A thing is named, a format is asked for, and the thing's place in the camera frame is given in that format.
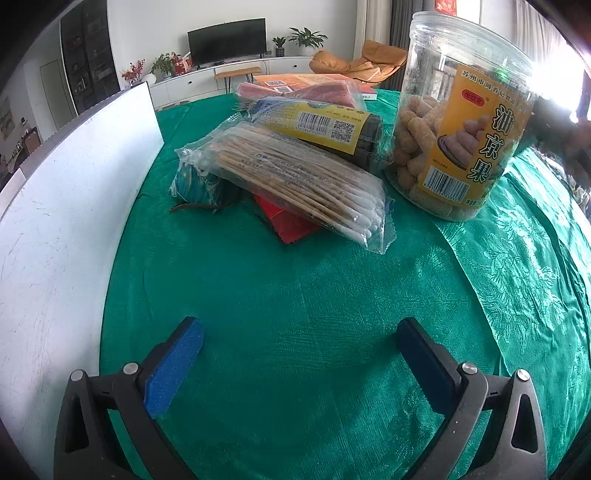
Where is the grey curtain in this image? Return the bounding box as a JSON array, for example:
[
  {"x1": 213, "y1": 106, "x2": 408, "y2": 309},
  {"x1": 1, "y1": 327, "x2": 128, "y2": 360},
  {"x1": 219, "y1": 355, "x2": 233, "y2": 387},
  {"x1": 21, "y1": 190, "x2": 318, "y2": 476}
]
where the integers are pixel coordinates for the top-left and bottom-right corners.
[{"x1": 390, "y1": 0, "x2": 416, "y2": 47}]

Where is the white door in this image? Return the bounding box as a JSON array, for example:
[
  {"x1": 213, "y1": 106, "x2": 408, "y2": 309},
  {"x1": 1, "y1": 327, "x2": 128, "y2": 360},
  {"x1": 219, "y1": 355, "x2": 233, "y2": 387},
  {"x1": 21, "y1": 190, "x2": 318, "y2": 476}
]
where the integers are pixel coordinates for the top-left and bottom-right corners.
[{"x1": 39, "y1": 59, "x2": 78, "y2": 137}]

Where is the orange lounge chair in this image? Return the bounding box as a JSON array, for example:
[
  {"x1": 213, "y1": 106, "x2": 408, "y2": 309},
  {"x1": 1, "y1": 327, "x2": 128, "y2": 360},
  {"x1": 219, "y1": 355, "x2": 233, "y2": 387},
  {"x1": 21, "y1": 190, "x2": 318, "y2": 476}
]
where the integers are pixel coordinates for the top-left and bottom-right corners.
[{"x1": 309, "y1": 40, "x2": 408, "y2": 88}]

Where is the red envelope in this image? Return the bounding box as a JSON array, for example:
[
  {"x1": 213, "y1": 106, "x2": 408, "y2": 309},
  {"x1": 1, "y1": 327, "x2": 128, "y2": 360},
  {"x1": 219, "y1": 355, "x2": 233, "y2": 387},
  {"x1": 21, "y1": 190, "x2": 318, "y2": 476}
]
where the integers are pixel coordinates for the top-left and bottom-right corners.
[{"x1": 253, "y1": 194, "x2": 326, "y2": 244}]

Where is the cotton swab packet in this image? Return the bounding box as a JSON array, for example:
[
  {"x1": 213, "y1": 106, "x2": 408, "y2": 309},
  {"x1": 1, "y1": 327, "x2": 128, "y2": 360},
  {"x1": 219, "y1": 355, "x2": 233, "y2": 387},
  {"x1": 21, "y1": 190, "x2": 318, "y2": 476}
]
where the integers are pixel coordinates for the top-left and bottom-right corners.
[{"x1": 174, "y1": 124, "x2": 398, "y2": 256}]

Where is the orange book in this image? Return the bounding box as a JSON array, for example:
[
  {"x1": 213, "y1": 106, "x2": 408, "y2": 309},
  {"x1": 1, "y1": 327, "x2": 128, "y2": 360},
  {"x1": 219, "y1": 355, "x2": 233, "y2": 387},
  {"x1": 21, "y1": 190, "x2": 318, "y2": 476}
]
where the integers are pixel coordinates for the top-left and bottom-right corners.
[{"x1": 253, "y1": 74, "x2": 378, "y2": 101}]

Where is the potted plant with red wrap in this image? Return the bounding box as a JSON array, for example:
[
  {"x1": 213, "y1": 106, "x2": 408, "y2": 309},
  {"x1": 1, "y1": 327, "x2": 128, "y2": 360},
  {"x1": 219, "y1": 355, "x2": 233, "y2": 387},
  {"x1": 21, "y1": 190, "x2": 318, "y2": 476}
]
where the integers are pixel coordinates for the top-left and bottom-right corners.
[{"x1": 151, "y1": 52, "x2": 195, "y2": 78}]

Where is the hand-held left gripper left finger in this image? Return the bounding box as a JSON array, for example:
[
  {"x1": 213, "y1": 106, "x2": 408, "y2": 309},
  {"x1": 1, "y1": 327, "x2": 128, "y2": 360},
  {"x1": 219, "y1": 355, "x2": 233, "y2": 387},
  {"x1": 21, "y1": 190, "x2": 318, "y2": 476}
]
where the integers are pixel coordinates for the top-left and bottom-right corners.
[{"x1": 54, "y1": 316, "x2": 205, "y2": 480}]

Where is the flat screen television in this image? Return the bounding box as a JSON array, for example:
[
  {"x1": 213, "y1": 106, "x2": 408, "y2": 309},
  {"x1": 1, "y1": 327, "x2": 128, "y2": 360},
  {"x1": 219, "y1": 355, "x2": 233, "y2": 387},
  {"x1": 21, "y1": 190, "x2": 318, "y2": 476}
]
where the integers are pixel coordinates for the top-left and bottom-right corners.
[{"x1": 187, "y1": 17, "x2": 269, "y2": 65}]

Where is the green satin tablecloth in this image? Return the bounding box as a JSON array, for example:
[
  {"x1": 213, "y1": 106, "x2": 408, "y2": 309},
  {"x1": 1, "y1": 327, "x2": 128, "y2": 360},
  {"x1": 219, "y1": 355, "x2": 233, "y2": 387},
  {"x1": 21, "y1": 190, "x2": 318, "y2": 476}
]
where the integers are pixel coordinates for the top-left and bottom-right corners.
[{"x1": 99, "y1": 88, "x2": 591, "y2": 480}]

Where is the green patterned pouch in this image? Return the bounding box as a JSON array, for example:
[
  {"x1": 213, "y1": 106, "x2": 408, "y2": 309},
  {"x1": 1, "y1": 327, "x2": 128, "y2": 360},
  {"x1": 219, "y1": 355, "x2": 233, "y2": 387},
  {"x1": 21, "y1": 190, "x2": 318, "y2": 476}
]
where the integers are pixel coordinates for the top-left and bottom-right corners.
[{"x1": 170, "y1": 161, "x2": 243, "y2": 217}]

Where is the clear plastic snack jar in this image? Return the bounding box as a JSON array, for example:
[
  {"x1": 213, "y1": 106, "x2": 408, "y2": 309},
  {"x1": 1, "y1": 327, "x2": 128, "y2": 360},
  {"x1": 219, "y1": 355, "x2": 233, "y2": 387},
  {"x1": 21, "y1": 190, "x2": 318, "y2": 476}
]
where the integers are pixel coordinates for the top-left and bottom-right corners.
[{"x1": 384, "y1": 10, "x2": 539, "y2": 222}]

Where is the dark bag roll yellow label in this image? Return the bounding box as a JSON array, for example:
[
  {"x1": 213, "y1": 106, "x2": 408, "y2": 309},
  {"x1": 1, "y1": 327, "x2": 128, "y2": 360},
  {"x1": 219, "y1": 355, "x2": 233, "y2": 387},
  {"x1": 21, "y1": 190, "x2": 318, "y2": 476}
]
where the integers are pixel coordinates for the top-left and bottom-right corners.
[{"x1": 235, "y1": 97, "x2": 384, "y2": 168}]

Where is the red flower bouquet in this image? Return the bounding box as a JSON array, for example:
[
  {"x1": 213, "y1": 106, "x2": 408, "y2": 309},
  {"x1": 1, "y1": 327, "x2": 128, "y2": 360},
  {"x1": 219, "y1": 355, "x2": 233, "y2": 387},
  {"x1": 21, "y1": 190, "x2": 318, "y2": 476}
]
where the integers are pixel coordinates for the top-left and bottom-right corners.
[{"x1": 121, "y1": 59, "x2": 146, "y2": 86}]

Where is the dark wooden chair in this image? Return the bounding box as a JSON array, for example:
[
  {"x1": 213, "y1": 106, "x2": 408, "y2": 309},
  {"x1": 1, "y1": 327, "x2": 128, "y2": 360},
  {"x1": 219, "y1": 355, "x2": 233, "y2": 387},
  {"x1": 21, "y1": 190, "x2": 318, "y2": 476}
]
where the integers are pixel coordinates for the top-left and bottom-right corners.
[{"x1": 531, "y1": 95, "x2": 591, "y2": 153}]

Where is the white cardboard box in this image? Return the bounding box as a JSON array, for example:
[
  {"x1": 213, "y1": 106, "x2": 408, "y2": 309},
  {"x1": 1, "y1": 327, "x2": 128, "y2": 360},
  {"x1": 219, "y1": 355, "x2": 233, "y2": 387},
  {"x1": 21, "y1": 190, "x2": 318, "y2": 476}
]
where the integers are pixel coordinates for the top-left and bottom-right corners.
[{"x1": 0, "y1": 82, "x2": 166, "y2": 462}]

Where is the pink plastic packet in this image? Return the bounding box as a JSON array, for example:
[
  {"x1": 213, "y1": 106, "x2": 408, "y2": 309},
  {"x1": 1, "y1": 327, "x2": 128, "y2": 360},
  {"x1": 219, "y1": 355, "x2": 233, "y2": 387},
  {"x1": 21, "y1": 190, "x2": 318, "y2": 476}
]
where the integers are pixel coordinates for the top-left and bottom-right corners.
[{"x1": 236, "y1": 79, "x2": 369, "y2": 112}]

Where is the dark display cabinet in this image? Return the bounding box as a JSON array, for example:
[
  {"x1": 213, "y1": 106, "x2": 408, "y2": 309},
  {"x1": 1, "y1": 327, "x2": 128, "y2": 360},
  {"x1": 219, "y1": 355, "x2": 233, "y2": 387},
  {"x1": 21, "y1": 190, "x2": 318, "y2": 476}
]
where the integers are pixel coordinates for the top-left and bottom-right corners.
[{"x1": 60, "y1": 0, "x2": 121, "y2": 116}]

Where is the low wooden stool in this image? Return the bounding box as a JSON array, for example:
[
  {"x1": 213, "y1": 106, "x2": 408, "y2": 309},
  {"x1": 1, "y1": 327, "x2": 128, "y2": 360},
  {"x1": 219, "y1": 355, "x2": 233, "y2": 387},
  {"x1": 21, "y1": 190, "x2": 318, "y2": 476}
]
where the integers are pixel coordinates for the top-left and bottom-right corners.
[{"x1": 215, "y1": 67, "x2": 262, "y2": 88}]

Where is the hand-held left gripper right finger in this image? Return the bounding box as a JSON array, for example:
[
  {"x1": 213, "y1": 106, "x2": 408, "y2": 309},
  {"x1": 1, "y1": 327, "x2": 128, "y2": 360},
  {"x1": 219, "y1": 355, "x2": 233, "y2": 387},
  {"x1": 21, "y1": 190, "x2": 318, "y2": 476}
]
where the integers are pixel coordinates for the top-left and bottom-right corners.
[{"x1": 396, "y1": 318, "x2": 548, "y2": 480}]

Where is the white television cabinet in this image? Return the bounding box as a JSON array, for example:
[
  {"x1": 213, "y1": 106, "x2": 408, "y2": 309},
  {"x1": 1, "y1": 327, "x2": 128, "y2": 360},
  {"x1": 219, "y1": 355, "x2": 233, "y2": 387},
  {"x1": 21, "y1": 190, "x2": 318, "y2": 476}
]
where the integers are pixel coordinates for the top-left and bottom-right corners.
[{"x1": 148, "y1": 56, "x2": 319, "y2": 109}]

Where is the large leafy potted plant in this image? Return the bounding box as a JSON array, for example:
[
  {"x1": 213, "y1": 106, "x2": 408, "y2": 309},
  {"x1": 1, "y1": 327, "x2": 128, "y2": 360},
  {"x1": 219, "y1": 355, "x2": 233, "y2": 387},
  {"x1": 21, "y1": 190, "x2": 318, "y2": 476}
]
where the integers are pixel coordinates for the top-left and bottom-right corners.
[{"x1": 288, "y1": 27, "x2": 328, "y2": 57}]

